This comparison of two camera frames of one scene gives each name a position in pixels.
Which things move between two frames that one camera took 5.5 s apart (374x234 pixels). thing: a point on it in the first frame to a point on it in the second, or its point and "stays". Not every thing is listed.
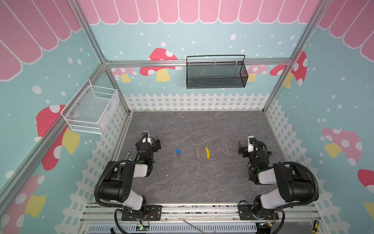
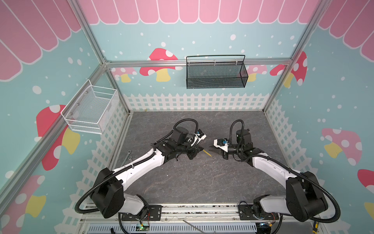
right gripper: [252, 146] to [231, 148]
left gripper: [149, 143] to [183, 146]
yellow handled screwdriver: [315, 226] stays
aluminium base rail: [205, 214] stays
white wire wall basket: [91, 109] stays
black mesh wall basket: [216, 71] stays
